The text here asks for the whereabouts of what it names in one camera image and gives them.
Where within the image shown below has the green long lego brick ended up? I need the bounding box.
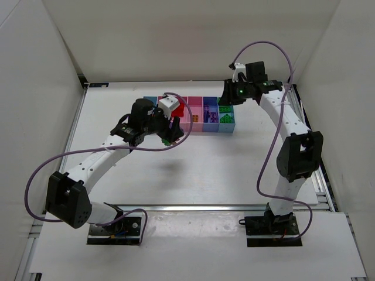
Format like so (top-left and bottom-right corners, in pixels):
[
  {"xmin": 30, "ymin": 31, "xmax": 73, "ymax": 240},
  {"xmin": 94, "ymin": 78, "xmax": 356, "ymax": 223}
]
[{"xmin": 219, "ymin": 107, "xmax": 233, "ymax": 113}]

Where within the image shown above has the red lego brick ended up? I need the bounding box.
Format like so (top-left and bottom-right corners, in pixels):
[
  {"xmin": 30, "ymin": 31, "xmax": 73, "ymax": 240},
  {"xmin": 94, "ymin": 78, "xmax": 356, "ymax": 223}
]
[{"xmin": 171, "ymin": 103, "xmax": 185, "ymax": 118}]

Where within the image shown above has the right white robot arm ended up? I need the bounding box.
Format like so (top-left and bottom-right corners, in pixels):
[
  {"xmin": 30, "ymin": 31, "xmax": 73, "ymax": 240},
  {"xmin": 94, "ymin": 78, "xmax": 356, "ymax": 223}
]
[{"xmin": 219, "ymin": 61, "xmax": 323, "ymax": 233}]

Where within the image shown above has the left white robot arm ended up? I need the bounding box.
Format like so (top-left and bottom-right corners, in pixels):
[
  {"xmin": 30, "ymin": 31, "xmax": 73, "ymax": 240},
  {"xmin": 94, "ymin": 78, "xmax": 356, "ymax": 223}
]
[{"xmin": 46, "ymin": 94, "xmax": 184, "ymax": 229}]

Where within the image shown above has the purple green red lego stack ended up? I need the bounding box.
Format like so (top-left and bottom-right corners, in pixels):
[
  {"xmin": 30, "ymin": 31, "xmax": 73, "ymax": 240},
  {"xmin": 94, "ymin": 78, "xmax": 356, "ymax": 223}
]
[{"xmin": 158, "ymin": 119, "xmax": 184, "ymax": 146}]

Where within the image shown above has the large pink bin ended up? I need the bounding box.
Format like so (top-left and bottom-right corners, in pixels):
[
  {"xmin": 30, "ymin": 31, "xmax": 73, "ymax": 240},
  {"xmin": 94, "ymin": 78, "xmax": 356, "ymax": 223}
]
[{"xmin": 158, "ymin": 96, "xmax": 190, "ymax": 133}]

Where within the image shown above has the dark blue bin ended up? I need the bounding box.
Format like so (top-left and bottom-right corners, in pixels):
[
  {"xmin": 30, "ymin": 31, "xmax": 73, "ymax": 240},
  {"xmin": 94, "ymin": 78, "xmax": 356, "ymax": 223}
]
[{"xmin": 203, "ymin": 97, "xmax": 219, "ymax": 133}]

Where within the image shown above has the right light blue bin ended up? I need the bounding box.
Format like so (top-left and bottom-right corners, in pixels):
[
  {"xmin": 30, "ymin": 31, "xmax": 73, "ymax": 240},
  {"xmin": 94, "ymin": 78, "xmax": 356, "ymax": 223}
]
[{"xmin": 218, "ymin": 105, "xmax": 236, "ymax": 133}]

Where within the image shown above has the light blue bin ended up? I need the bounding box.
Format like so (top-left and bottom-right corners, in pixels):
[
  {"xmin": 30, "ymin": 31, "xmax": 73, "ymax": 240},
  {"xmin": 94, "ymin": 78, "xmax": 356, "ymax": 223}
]
[
  {"xmin": 218, "ymin": 105, "xmax": 236, "ymax": 133},
  {"xmin": 144, "ymin": 96, "xmax": 158, "ymax": 108}
]

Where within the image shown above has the left light blue bin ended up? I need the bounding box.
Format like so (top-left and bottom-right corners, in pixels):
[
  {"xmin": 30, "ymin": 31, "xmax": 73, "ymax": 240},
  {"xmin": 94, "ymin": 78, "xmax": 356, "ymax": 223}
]
[{"xmin": 144, "ymin": 96, "xmax": 158, "ymax": 108}]

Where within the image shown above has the narrow pink bin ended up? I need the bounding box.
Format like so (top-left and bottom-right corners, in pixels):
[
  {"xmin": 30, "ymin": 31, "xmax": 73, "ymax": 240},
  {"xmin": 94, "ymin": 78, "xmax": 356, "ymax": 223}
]
[{"xmin": 187, "ymin": 96, "xmax": 203, "ymax": 133}]

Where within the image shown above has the white table board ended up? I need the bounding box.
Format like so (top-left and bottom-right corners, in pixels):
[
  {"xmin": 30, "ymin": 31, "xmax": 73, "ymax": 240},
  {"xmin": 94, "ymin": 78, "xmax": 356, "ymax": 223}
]
[{"xmin": 65, "ymin": 82, "xmax": 279, "ymax": 205}]

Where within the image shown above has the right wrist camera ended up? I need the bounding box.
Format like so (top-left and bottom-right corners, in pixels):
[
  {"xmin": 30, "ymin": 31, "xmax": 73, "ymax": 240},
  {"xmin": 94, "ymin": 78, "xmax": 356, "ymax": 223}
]
[{"xmin": 229, "ymin": 63, "xmax": 247, "ymax": 83}]

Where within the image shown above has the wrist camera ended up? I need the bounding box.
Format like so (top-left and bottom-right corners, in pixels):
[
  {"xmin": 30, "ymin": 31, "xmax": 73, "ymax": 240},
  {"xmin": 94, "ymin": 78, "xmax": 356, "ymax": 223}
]
[
  {"xmin": 229, "ymin": 63, "xmax": 247, "ymax": 83},
  {"xmin": 158, "ymin": 95, "xmax": 180, "ymax": 119}
]

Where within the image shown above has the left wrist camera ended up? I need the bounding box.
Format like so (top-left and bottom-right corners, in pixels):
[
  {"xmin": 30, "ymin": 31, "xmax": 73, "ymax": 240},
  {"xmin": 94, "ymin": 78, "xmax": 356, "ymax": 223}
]
[{"xmin": 158, "ymin": 95, "xmax": 180, "ymax": 119}]

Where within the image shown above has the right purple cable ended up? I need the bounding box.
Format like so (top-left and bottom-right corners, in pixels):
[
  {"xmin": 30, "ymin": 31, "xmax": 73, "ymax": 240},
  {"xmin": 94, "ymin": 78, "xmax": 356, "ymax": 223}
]
[{"xmin": 228, "ymin": 40, "xmax": 313, "ymax": 241}]

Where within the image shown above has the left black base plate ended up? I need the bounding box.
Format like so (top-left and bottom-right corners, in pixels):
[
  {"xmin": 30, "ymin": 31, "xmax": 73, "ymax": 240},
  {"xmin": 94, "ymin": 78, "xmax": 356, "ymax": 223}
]
[{"xmin": 87, "ymin": 212, "xmax": 144, "ymax": 246}]

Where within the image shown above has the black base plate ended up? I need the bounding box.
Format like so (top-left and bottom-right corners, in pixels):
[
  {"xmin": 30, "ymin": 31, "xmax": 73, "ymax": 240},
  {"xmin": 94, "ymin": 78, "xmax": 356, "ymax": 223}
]
[
  {"xmin": 238, "ymin": 216, "xmax": 302, "ymax": 248},
  {"xmin": 87, "ymin": 212, "xmax": 144, "ymax": 246}
]

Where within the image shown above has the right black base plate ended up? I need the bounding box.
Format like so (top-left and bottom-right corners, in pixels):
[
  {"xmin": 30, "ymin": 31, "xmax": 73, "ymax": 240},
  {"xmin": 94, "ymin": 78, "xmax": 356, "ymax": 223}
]
[{"xmin": 238, "ymin": 216, "xmax": 302, "ymax": 248}]

